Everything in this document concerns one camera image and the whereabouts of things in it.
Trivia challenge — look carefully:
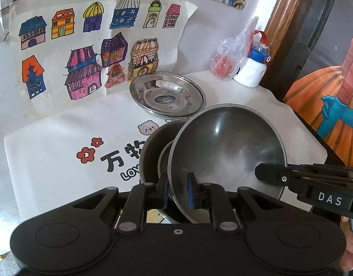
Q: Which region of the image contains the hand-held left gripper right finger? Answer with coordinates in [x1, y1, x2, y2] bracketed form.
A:
[186, 172, 281, 234]

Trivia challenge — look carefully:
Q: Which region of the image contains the black panel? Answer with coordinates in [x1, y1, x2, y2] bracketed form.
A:
[260, 0, 353, 101]

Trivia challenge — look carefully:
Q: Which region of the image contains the red round object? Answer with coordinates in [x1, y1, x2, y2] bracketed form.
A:
[211, 53, 237, 79]

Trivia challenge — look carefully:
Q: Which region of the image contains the printed white tablecloth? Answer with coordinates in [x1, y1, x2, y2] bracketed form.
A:
[4, 69, 329, 229]

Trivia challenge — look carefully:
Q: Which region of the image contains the white bottle with blue lid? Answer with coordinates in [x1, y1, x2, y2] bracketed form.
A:
[233, 30, 272, 88]

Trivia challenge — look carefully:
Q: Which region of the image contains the houses drawing paper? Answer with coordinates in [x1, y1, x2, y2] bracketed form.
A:
[8, 0, 199, 102]

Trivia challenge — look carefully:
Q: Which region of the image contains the clear plastic bag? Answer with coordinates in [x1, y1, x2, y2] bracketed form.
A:
[210, 16, 260, 81]

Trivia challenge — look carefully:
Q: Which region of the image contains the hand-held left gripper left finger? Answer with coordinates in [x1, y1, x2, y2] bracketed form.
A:
[71, 172, 169, 234]

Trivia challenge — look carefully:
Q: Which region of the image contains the steel bowl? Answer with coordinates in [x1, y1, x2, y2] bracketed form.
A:
[139, 120, 192, 225]
[167, 103, 288, 224]

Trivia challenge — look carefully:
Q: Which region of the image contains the steel plate with blue sticker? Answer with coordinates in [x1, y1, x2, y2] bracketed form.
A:
[129, 72, 206, 116]

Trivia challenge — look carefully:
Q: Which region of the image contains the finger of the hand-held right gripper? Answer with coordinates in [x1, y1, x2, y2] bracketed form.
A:
[288, 163, 353, 176]
[255, 162, 353, 192]

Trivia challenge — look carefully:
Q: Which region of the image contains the wooden frame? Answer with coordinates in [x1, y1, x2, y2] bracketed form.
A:
[263, 0, 313, 51]

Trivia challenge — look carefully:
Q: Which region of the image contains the person's right hand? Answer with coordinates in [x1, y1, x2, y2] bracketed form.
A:
[339, 215, 353, 273]

